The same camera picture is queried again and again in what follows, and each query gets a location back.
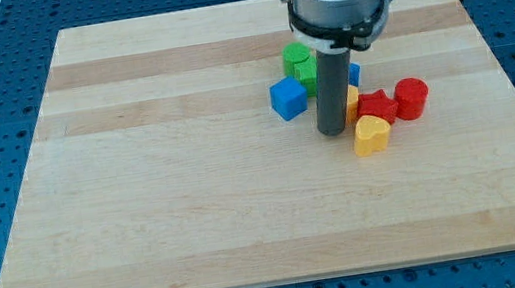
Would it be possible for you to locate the small blue block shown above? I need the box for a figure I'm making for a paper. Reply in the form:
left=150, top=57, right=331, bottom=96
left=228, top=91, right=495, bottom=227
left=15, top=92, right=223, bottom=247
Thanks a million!
left=348, top=63, right=361, bottom=88

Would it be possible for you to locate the green cylinder block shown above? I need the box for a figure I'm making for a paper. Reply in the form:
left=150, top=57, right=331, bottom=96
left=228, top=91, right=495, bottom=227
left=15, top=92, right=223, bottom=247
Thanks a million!
left=281, top=42, right=311, bottom=77

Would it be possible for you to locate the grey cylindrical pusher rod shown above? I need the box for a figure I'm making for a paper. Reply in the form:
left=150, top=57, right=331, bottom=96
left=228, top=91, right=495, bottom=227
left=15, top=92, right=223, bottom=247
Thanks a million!
left=316, top=50, right=351, bottom=137

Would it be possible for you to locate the yellow block behind rod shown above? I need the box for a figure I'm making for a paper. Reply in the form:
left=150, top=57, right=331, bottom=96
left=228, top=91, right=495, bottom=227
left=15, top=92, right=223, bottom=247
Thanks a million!
left=345, top=84, right=359, bottom=125

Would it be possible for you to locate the wooden board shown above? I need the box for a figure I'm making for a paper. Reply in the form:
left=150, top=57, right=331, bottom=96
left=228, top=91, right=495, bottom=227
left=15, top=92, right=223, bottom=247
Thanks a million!
left=0, top=0, right=515, bottom=288

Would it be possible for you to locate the yellow heart block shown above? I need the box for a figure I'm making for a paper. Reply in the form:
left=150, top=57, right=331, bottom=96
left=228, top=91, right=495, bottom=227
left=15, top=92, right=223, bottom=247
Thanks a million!
left=353, top=115, right=392, bottom=157

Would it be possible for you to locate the red cylinder block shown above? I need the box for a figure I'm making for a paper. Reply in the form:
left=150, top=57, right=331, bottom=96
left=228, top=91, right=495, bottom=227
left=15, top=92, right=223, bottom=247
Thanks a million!
left=394, top=77, right=429, bottom=121

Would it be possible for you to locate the blue cube block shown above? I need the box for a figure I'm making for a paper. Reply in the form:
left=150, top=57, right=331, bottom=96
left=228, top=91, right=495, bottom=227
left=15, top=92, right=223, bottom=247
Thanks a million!
left=269, top=77, right=308, bottom=121

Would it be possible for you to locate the red star block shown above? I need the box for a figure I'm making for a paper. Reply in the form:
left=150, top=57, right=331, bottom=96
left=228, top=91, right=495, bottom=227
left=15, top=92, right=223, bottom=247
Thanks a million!
left=357, top=89, right=399, bottom=124

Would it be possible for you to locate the black and white mounting clamp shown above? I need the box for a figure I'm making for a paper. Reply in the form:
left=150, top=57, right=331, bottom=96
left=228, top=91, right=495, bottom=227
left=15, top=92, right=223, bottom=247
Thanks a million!
left=287, top=0, right=394, bottom=55

